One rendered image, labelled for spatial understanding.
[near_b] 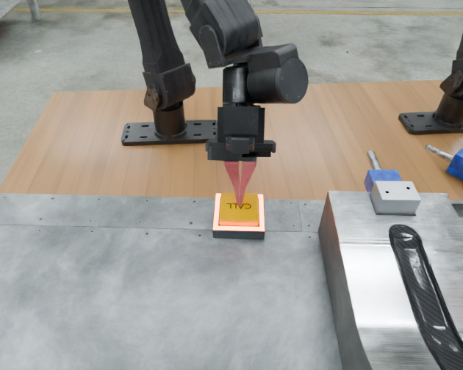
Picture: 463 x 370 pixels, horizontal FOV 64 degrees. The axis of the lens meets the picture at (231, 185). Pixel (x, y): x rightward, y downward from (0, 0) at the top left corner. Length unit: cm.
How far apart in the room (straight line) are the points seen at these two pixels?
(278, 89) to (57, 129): 55
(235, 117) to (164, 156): 31
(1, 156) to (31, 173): 158
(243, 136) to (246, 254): 19
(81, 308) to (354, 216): 38
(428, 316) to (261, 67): 35
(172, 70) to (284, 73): 26
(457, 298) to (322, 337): 16
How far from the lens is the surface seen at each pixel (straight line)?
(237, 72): 54
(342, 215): 51
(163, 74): 68
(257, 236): 58
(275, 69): 48
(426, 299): 49
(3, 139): 250
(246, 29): 54
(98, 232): 63
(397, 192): 53
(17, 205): 73
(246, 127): 46
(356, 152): 78
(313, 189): 68
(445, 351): 46
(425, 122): 91
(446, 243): 54
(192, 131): 78
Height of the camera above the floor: 126
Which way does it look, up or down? 43 degrees down
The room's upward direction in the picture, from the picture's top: straight up
